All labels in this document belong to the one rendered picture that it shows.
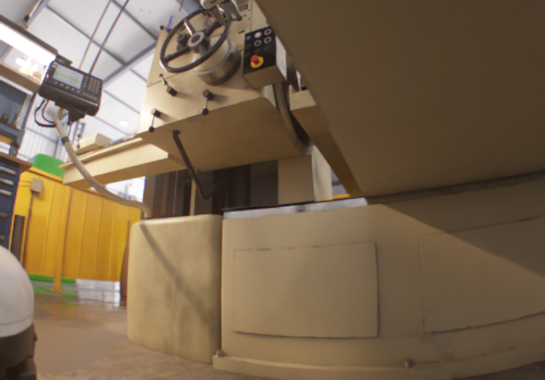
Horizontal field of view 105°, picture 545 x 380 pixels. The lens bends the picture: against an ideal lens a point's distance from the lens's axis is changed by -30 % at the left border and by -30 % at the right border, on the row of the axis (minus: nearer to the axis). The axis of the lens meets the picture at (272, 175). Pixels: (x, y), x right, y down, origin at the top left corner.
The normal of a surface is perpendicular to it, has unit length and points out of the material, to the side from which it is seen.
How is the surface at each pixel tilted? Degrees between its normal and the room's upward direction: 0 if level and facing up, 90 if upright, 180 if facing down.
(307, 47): 180
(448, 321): 90
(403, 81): 180
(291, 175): 90
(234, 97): 90
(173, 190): 90
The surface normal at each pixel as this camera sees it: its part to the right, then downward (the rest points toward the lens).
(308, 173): -0.40, -0.29
